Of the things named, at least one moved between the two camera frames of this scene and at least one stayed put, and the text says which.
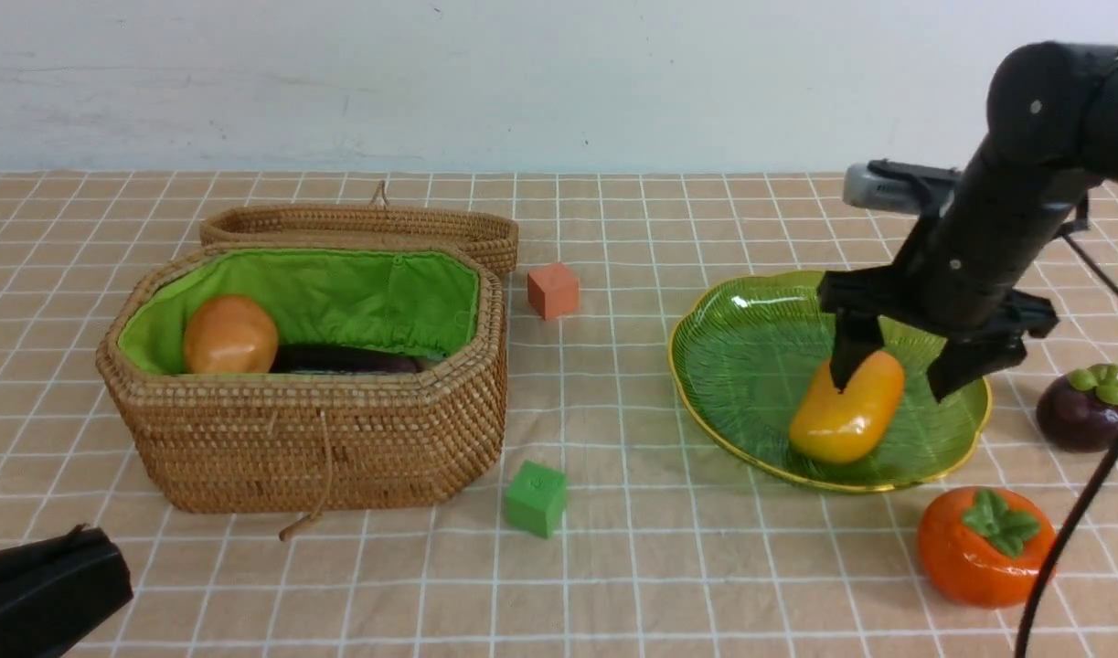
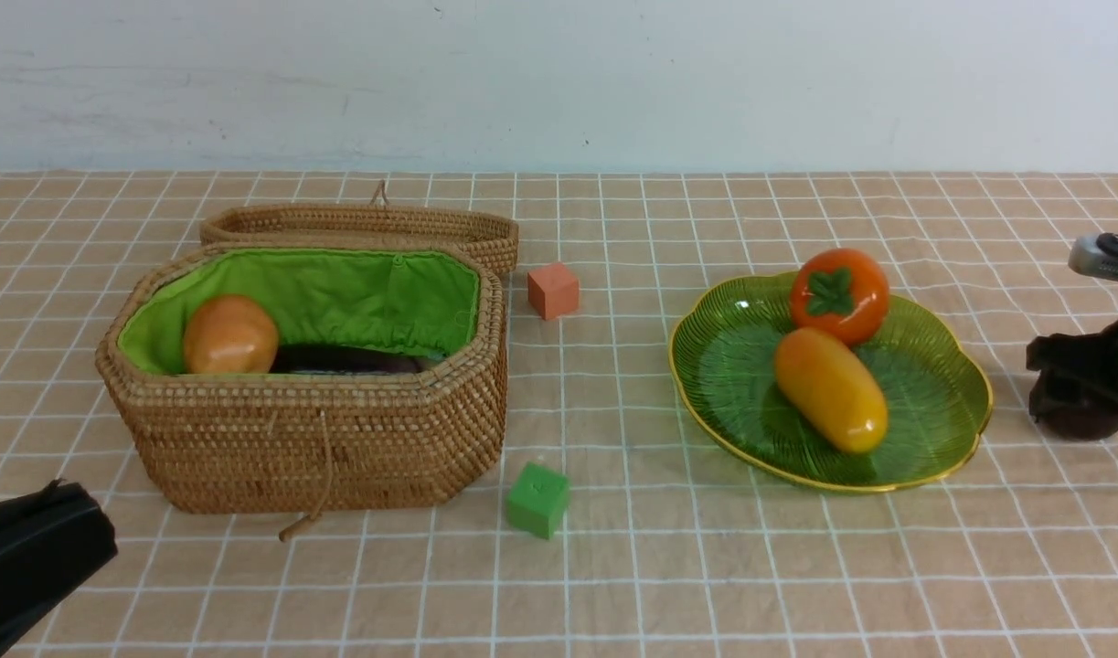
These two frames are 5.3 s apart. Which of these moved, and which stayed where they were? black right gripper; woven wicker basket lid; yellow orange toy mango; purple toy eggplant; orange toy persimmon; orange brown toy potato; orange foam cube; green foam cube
Moved: orange toy persimmon; black right gripper; yellow orange toy mango
Stayed: purple toy eggplant; green foam cube; orange brown toy potato; woven wicker basket lid; orange foam cube
